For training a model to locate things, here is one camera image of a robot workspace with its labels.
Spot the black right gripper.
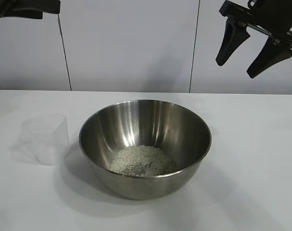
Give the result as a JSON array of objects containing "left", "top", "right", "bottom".
[{"left": 215, "top": 0, "right": 292, "bottom": 79}]

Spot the white uncooked rice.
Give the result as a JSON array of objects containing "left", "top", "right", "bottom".
[{"left": 109, "top": 145, "right": 178, "bottom": 176}]

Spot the translucent plastic measuring cup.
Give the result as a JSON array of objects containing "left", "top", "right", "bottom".
[{"left": 20, "top": 113, "right": 70, "bottom": 167}]

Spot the stainless steel mixing bowl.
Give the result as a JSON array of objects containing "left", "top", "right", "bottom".
[{"left": 79, "top": 99, "right": 212, "bottom": 200}]

